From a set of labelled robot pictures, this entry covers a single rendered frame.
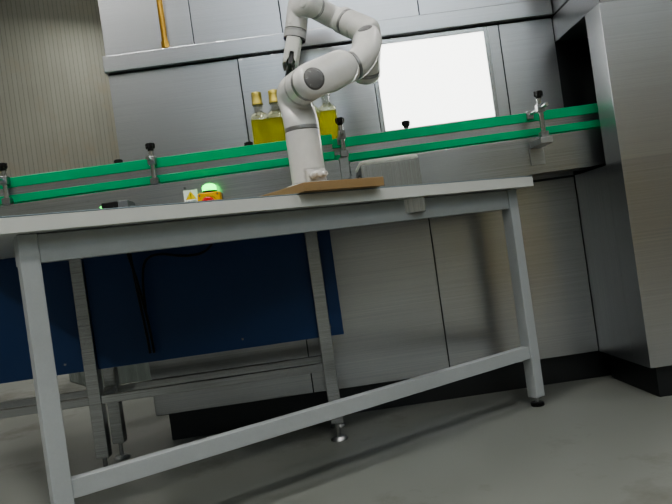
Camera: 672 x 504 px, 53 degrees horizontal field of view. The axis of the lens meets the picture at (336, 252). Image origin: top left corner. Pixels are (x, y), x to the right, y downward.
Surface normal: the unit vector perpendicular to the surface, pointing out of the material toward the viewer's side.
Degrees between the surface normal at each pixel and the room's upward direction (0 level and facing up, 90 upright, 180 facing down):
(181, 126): 90
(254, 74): 90
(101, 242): 90
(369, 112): 90
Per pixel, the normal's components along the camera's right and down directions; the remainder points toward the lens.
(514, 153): 0.03, 0.00
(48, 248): 0.55, -0.08
